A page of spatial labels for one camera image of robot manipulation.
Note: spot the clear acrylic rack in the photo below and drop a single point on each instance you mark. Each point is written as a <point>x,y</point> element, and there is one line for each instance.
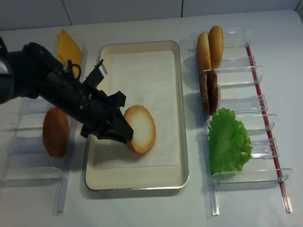
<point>23,159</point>
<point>239,79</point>

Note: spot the dark meat patty right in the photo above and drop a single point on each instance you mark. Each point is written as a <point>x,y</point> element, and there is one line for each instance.
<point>212,90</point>

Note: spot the green lettuce leaf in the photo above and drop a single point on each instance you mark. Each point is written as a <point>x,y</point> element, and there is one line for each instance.
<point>229,143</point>

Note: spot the yellow cheese slice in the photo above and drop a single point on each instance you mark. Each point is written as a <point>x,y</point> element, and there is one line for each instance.
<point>67,49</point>

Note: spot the brown meat patty left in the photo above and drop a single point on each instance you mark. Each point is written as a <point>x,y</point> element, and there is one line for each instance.
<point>204,91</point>

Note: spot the clear acrylic right rack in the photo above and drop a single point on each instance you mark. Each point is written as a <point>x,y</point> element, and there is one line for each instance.
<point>239,79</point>

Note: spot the golden top bun right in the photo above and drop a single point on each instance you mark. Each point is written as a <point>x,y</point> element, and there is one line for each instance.
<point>215,38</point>

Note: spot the golden top bun left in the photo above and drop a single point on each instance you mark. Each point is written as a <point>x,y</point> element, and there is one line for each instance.
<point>203,52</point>

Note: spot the white parchment paper sheet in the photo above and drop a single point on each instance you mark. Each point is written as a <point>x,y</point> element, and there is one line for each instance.
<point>146,79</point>

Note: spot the bun slice pale cut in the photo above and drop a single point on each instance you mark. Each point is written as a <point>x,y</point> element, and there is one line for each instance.
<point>144,130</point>

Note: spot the clear acrylic left rack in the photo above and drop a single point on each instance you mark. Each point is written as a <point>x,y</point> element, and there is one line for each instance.
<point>23,159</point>

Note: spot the cream metal baking tray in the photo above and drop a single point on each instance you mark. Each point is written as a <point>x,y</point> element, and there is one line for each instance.
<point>138,178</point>

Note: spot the bun slice behind left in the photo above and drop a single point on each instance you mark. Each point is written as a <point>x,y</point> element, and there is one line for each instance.
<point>55,132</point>

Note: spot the golden bun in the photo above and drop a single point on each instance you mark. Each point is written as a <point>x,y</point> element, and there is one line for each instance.
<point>203,52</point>
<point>215,38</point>

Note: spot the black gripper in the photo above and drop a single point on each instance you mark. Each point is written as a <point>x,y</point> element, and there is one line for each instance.
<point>100,114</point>

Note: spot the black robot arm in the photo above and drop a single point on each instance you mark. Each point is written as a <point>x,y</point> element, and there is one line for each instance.
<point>34,72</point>

